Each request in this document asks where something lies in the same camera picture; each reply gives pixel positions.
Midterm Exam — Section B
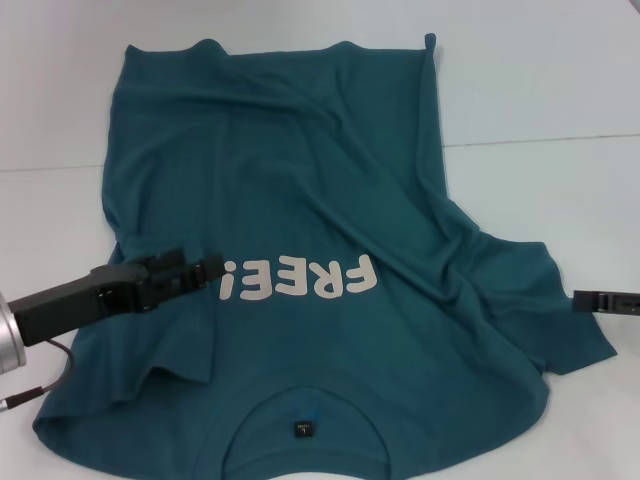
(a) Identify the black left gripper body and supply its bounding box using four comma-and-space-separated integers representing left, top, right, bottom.
12, 260, 154, 347

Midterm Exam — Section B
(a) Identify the left arm plug cable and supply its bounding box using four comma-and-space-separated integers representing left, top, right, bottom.
0, 338, 76, 412

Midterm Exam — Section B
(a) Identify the teal FREE print T-shirt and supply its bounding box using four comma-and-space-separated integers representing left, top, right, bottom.
32, 32, 619, 480

